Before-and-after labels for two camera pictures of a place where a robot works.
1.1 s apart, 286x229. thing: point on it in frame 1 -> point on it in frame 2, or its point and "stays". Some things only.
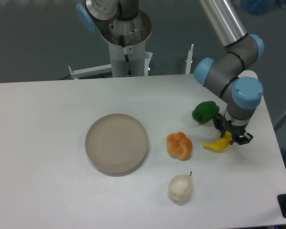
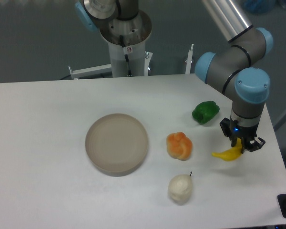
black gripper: x=237 y=131 -> x=230 y=128
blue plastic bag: x=259 y=7 stays
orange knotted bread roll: x=179 y=145 stays
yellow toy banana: x=220 y=144 -> x=231 y=153
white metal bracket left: x=94 y=71 stays
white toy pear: x=179 y=189 stays
